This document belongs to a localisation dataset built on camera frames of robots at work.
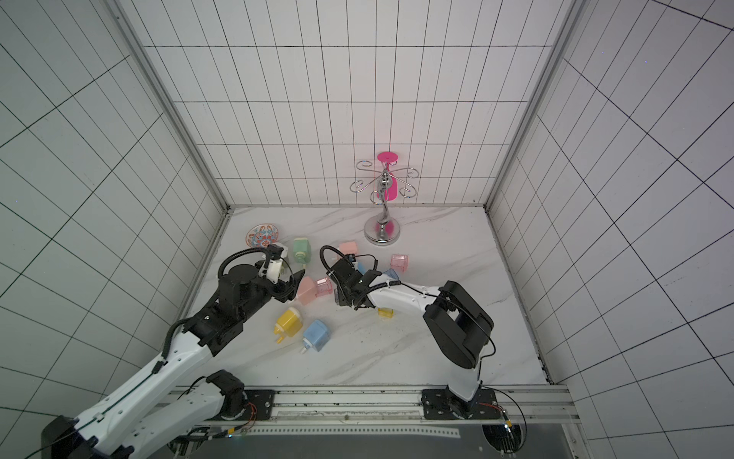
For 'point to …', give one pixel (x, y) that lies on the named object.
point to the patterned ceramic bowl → (262, 235)
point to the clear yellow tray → (387, 313)
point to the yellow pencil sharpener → (289, 323)
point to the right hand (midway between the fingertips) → (350, 286)
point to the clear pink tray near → (324, 286)
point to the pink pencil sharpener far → (349, 248)
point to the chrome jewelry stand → (381, 229)
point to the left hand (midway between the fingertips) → (289, 270)
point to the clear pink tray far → (399, 262)
